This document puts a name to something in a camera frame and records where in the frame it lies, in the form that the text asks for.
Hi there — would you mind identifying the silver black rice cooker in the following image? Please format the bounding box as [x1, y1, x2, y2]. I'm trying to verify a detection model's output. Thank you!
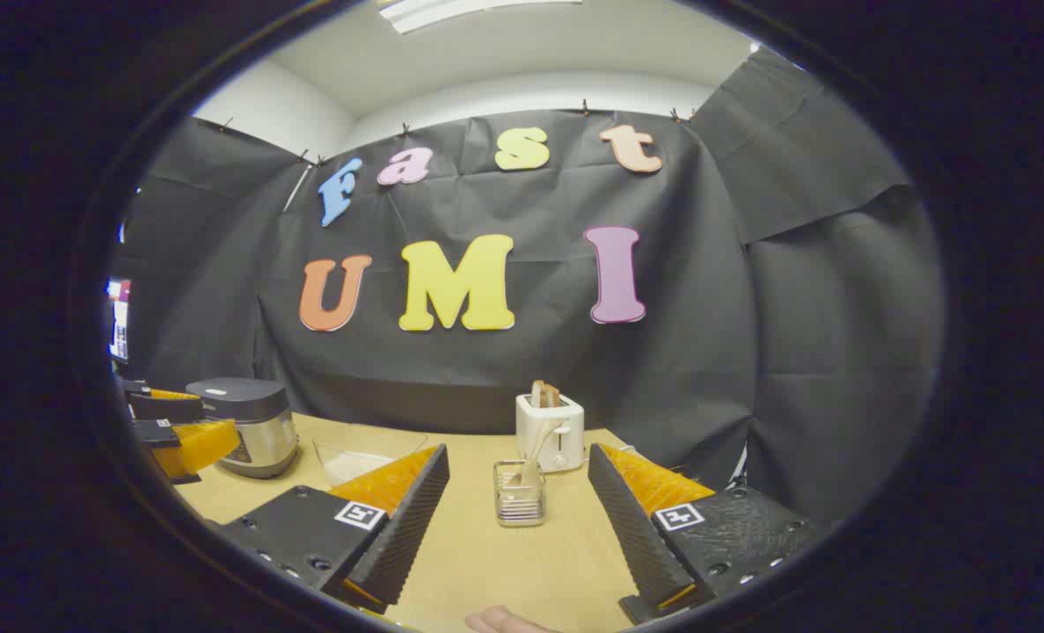
[186, 378, 301, 480]

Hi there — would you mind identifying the black backdrop cloth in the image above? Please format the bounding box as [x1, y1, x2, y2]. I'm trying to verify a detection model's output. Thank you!
[113, 44, 945, 528]

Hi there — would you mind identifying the computer monitor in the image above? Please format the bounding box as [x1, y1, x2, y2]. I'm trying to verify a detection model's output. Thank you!
[106, 277, 133, 363]

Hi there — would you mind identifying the clear plastic container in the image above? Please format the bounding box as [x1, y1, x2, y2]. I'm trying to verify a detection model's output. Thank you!
[313, 433, 430, 487]

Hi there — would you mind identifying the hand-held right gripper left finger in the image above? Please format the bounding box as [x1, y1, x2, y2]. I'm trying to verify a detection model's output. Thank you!
[218, 444, 450, 615]

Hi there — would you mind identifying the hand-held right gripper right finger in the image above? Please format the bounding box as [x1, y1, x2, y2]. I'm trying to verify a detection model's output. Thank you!
[588, 442, 830, 627]

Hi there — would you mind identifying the ceiling light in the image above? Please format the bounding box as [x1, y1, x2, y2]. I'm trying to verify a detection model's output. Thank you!
[377, 0, 586, 34]

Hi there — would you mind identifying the white toaster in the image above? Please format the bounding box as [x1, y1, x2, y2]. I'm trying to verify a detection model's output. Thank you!
[515, 393, 586, 474]

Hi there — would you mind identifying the wooden spoon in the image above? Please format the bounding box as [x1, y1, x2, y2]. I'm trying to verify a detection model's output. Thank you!
[508, 420, 566, 489]

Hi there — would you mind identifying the white rice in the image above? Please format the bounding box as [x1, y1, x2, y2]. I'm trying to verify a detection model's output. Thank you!
[324, 450, 399, 486]

